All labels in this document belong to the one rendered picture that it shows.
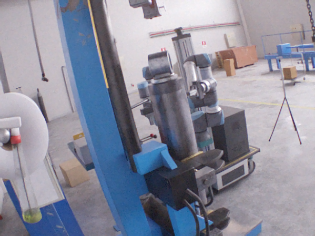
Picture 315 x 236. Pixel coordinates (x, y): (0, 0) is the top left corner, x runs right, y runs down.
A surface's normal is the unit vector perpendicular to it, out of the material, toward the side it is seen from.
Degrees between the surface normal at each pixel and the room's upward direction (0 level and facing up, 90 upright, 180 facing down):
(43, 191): 90
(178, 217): 90
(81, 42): 90
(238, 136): 90
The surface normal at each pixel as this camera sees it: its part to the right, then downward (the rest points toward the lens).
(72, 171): 0.59, 0.06
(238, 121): 0.39, 0.14
